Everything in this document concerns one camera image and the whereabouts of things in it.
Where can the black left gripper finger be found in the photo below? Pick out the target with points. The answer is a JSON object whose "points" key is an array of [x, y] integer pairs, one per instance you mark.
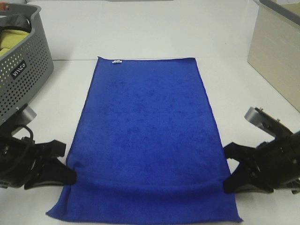
{"points": [[50, 172], [51, 149]]}

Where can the left robot arm silver link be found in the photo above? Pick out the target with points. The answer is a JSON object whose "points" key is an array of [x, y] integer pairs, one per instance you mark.
{"points": [[22, 118]]}

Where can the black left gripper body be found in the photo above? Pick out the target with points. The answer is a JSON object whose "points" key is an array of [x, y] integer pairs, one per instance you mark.
{"points": [[20, 162]]}

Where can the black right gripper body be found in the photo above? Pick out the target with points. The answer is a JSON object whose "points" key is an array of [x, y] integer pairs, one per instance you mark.
{"points": [[278, 163]]}

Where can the grey perforated laundry basket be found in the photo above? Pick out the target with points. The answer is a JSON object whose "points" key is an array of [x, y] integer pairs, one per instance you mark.
{"points": [[24, 71]]}

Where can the dark grey cloth in basket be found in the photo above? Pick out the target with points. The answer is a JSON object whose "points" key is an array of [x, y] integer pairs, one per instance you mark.
{"points": [[15, 22]]}

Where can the beige plastic bin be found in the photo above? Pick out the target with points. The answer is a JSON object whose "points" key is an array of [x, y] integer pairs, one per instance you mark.
{"points": [[275, 47]]}

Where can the blue microfibre towel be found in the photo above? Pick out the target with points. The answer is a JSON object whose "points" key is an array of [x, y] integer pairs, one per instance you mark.
{"points": [[147, 149]]}

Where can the yellow-green towel in basket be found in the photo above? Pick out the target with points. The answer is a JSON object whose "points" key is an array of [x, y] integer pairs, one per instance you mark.
{"points": [[9, 39]]}

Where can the right robot arm silver link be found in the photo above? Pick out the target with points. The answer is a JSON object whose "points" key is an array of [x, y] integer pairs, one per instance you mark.
{"points": [[268, 124]]}

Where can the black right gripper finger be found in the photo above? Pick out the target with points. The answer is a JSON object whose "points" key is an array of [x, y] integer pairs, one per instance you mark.
{"points": [[246, 183], [243, 154]]}

